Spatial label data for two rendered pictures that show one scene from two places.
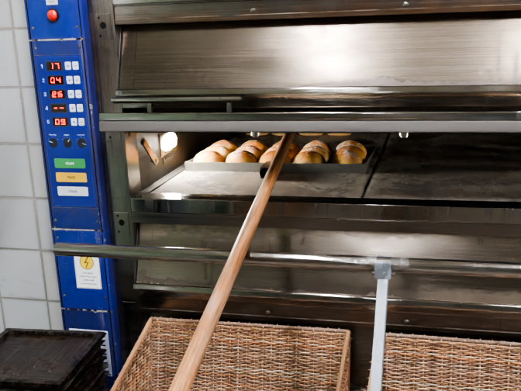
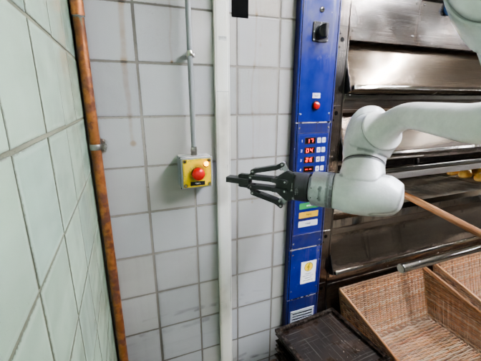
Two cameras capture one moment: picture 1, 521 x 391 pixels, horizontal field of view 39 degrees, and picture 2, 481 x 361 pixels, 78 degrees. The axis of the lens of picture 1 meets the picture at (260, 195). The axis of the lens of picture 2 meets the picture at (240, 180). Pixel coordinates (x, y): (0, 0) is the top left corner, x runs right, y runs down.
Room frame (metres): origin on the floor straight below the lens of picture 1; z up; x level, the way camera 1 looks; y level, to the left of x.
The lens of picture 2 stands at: (1.17, 1.36, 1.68)
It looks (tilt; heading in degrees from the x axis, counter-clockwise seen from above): 15 degrees down; 324
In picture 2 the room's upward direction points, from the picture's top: straight up
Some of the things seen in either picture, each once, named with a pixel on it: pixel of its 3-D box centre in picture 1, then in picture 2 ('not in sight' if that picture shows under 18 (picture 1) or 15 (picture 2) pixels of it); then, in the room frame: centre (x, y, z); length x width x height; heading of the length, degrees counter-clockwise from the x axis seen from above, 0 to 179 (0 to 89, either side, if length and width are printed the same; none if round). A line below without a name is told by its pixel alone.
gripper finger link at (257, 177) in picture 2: not in sight; (268, 178); (1.75, 0.84, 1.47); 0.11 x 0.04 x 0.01; 30
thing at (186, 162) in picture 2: not in sight; (195, 170); (2.00, 0.94, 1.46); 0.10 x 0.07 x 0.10; 75
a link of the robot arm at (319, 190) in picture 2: not in sight; (321, 189); (1.63, 0.77, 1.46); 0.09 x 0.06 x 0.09; 120
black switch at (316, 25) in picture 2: not in sight; (324, 23); (1.87, 0.51, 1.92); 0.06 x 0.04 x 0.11; 75
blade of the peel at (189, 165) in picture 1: (284, 154); not in sight; (2.29, -0.08, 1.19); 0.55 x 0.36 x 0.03; 76
